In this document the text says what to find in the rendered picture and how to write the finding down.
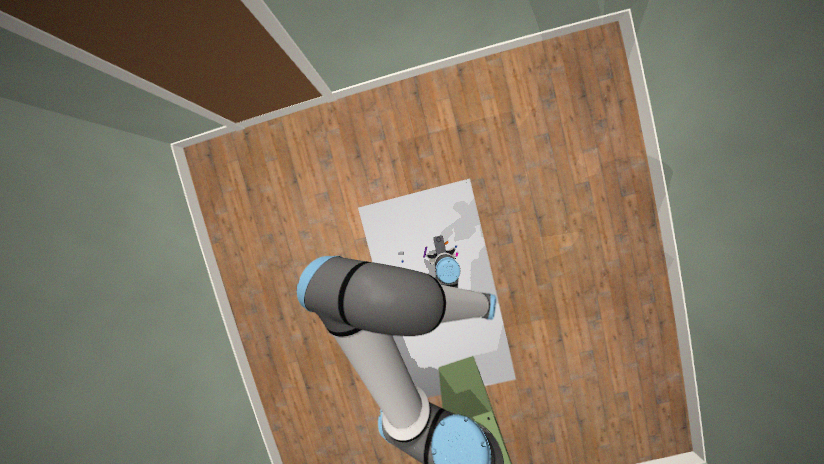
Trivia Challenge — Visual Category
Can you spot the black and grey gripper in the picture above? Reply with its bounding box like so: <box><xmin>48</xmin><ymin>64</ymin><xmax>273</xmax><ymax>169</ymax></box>
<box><xmin>426</xmin><ymin>247</ymin><xmax>456</xmax><ymax>265</ymax></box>

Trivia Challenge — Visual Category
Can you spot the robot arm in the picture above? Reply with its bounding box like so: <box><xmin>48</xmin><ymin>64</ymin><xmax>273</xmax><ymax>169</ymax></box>
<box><xmin>297</xmin><ymin>235</ymin><xmax>504</xmax><ymax>464</ymax></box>

